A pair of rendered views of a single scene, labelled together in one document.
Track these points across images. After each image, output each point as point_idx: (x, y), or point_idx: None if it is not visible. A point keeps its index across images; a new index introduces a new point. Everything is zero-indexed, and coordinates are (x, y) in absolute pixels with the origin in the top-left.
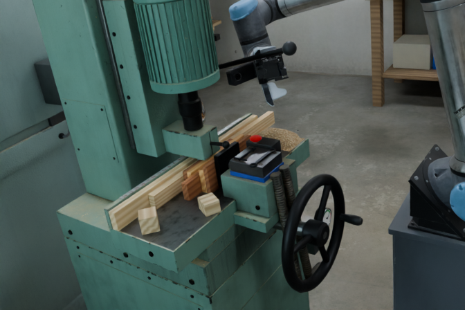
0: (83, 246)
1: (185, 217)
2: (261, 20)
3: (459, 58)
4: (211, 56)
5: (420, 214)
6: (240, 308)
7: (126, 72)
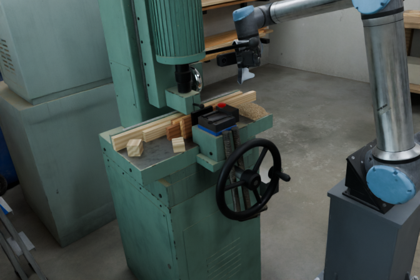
0: (110, 160)
1: (160, 150)
2: (254, 23)
3: (384, 67)
4: (197, 41)
5: (352, 186)
6: (195, 222)
7: (144, 45)
